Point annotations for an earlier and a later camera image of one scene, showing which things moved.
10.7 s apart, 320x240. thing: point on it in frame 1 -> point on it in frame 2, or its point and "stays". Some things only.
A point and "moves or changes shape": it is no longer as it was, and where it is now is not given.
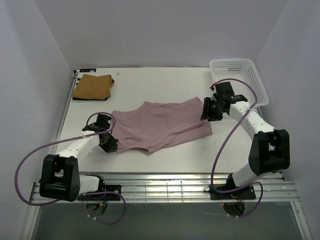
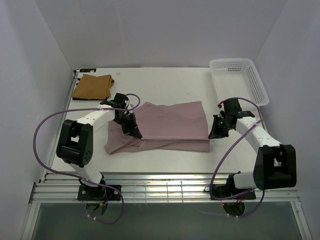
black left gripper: x=112 y=146 -> x=135 y=132
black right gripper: x=206 y=112 -> x=215 y=133
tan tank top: x=92 y=87 stays
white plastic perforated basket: x=245 y=69 stays
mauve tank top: x=153 y=124 moves or changes shape
